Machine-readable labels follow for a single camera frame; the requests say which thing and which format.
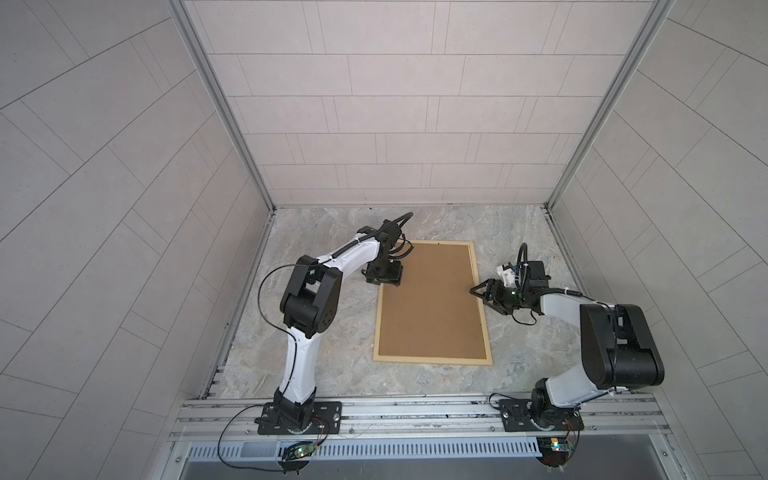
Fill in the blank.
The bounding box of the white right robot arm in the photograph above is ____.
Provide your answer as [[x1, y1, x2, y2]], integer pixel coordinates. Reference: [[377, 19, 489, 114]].
[[469, 259, 665, 433]]

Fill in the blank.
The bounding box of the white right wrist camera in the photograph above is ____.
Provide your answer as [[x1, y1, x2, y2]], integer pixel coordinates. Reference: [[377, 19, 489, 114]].
[[497, 264, 519, 288]]

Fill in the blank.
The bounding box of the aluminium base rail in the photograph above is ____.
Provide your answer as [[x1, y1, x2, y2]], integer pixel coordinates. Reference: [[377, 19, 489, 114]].
[[169, 393, 675, 464]]

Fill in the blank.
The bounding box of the light wooden picture frame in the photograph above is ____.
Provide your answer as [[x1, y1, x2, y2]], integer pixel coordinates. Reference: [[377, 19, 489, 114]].
[[372, 239, 494, 367]]

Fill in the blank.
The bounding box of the green circuit board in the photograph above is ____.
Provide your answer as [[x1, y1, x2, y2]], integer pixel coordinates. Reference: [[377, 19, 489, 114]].
[[279, 441, 319, 472], [537, 437, 578, 468]]

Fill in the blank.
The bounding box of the aluminium corner post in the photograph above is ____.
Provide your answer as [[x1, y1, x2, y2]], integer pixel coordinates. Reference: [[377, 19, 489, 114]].
[[544, 0, 675, 212], [165, 0, 276, 216]]

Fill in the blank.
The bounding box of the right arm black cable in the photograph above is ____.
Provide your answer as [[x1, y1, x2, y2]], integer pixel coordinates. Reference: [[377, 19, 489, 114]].
[[488, 242, 631, 433]]

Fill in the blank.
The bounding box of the aluminium corner post left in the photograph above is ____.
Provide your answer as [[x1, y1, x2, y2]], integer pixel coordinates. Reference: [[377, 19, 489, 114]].
[[165, 0, 276, 216]]

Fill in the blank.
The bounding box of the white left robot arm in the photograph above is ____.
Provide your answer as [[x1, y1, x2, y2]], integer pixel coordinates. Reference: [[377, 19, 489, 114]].
[[256, 212, 414, 435]]

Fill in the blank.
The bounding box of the left green circuit board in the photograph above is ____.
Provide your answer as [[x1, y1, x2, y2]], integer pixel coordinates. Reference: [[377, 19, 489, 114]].
[[279, 441, 319, 472]]

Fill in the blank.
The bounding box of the brown cardboard backing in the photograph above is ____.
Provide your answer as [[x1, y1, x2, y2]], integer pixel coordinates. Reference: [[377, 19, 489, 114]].
[[379, 243, 488, 361]]

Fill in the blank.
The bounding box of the aluminium corner post right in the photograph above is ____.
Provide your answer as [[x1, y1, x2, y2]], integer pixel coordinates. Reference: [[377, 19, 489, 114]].
[[544, 0, 675, 212]]

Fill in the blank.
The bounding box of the right green circuit board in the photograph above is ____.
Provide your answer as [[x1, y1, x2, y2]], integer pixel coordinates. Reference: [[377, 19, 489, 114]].
[[537, 437, 578, 468]]

